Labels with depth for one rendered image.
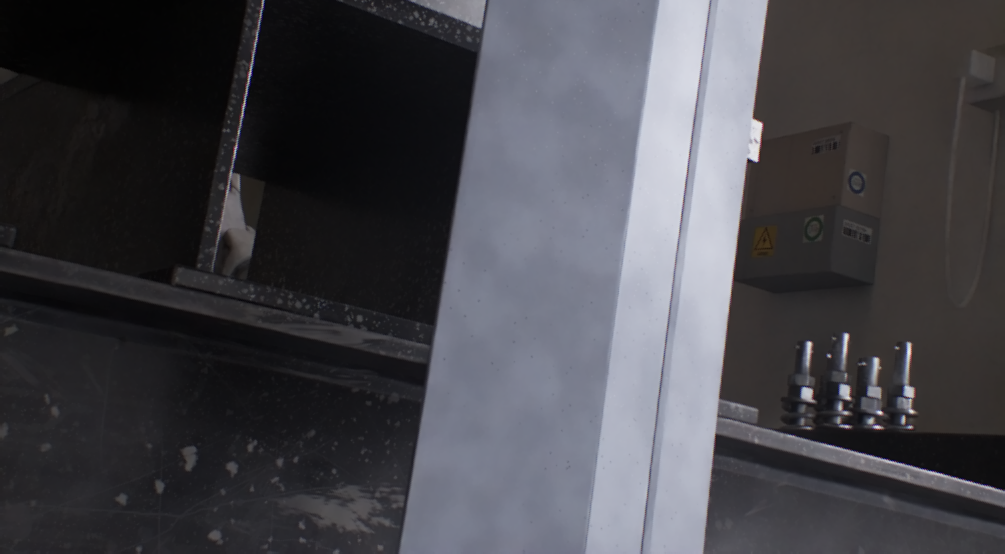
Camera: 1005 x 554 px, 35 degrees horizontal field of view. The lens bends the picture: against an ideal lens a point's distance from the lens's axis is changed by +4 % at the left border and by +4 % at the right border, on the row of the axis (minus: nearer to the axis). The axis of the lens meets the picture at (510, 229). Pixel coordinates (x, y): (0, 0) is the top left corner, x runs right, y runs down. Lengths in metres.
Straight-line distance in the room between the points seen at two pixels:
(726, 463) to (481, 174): 0.38
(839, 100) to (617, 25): 2.42
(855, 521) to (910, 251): 1.85
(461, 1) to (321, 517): 0.32
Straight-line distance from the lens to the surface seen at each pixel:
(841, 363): 1.64
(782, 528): 1.11
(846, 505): 1.15
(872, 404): 1.66
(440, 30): 0.95
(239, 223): 2.40
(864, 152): 3.04
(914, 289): 2.95
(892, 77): 3.14
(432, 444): 0.74
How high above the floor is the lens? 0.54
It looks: 13 degrees up
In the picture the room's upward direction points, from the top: 9 degrees clockwise
